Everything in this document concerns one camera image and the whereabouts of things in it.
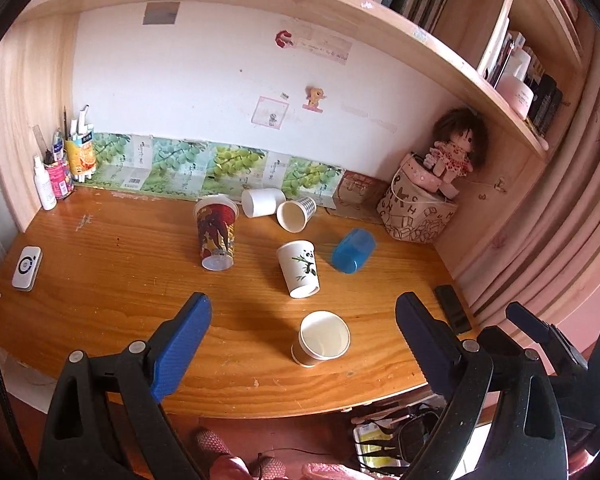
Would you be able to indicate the brown paper cup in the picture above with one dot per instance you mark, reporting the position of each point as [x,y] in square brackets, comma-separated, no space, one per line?
[322,337]

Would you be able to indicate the black boxes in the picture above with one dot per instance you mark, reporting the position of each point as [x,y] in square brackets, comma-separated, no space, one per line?
[545,105]

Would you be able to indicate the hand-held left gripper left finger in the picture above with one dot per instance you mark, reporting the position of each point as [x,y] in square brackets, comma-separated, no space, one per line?
[180,345]

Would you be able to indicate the orange cartoon wall sticker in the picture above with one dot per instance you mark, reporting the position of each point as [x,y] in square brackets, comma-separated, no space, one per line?
[315,97]

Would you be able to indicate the black remote control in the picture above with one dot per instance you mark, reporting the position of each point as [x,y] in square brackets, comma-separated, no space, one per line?
[452,308]

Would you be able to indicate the red wall sticker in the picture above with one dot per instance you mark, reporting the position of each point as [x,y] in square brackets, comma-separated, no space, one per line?
[283,38]

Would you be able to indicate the plain white paper cup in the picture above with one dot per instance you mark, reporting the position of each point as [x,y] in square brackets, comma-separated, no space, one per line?
[261,202]

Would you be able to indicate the letter print fabric basket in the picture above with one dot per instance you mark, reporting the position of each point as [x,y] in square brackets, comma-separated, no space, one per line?
[417,217]

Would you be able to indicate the checkered paper cup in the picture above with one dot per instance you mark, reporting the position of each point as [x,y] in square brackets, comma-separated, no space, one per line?
[296,213]

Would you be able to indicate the red cartoon print cup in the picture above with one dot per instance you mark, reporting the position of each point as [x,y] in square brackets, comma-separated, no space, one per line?
[216,235]

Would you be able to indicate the pink square wall sticker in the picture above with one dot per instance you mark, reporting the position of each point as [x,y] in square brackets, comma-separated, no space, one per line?
[270,111]

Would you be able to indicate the clear ruler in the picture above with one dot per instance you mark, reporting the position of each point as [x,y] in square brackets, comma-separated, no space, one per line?
[39,142]

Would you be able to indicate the wooden bookshelf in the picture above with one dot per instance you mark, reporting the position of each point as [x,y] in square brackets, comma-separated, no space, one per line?
[380,42]

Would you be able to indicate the pink slipper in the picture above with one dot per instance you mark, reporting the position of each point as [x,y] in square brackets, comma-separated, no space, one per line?
[212,444]
[269,466]

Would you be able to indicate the white rounded device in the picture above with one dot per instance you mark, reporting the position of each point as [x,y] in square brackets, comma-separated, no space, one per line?
[27,267]

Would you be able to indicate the panda print paper cup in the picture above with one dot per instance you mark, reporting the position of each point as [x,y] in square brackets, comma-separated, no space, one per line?
[299,267]

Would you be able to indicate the pink curtain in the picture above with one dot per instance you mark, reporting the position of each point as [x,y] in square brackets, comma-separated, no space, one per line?
[555,210]

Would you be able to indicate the brown haired rag doll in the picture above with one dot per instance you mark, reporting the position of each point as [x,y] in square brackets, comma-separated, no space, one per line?
[455,152]

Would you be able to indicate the white spray bottle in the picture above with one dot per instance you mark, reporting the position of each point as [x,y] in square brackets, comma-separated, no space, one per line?
[44,187]

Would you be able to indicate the white cream jar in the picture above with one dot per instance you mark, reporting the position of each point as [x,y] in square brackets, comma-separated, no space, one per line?
[516,95]

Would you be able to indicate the pink pen holder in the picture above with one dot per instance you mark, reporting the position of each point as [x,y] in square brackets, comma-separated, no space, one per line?
[60,180]

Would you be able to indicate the orange print pen holder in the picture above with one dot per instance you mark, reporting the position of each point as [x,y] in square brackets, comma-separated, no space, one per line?
[81,157]

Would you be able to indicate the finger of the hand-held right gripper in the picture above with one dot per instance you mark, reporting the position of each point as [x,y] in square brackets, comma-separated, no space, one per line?
[527,317]
[500,339]

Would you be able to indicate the blue plastic cup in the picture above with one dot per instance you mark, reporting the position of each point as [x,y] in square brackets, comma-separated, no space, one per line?
[352,251]

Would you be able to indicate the brown cardboard box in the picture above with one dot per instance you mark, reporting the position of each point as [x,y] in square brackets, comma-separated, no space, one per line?
[360,195]

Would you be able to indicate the pink case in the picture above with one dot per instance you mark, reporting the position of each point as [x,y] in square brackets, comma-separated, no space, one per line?
[420,172]

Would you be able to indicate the cluttered storage basket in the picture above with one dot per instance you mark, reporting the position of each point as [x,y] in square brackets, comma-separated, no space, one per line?
[395,437]

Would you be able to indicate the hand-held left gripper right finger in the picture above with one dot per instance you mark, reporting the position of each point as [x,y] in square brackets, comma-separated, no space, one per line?
[426,345]

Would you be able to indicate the row of grape print cartons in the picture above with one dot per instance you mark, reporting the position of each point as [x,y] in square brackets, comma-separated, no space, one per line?
[220,170]

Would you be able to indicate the pale paper note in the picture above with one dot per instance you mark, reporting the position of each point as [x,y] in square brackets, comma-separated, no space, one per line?
[325,47]

